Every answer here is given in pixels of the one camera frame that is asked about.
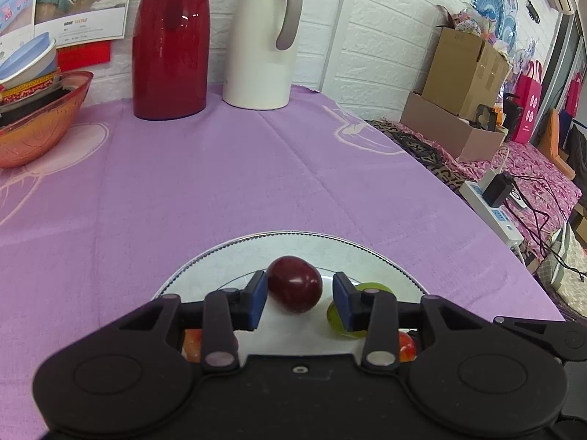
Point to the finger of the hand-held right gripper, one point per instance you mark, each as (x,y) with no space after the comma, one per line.
(536,330)

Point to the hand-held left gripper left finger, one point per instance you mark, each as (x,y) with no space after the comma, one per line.
(257,302)

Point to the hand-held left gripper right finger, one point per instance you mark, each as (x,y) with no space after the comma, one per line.
(343,302)

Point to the green fruit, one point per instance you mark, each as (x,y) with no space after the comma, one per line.
(332,318)

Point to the white plate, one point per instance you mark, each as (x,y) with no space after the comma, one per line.
(298,247)

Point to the red yellow plum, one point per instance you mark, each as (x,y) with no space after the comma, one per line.
(192,343)

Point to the white power strip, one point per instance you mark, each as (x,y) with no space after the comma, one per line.
(493,220)

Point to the purple tablecloth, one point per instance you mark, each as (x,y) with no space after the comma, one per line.
(206,183)

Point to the black charger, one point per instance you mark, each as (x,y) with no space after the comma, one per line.
(497,190)

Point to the pink floral bedspread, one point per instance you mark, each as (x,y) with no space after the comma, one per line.
(545,178)

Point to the leopard print cloth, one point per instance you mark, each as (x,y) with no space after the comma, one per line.
(417,151)

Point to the orange chair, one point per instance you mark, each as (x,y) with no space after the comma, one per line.
(555,146)

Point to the flat cardboard box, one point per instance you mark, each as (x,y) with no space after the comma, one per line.
(440,123)

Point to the pink paper bag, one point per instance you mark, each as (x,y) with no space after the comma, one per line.
(527,105)

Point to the white thermos jug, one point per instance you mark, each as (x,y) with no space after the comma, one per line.
(257,46)

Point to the tall cardboard box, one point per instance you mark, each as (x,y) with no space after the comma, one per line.
(463,73)

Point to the orange glass bowl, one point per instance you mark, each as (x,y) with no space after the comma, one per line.
(41,133)

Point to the red thermos jug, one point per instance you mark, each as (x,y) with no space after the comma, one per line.
(172,41)

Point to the stack of dark bowls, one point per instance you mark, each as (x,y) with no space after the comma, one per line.
(27,101)

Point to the blue lidded bowl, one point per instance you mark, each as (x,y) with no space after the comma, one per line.
(27,62)

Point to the white wall pipe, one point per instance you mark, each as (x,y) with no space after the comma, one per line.
(341,27)

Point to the blue round wall decoration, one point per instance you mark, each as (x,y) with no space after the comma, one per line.
(495,9)

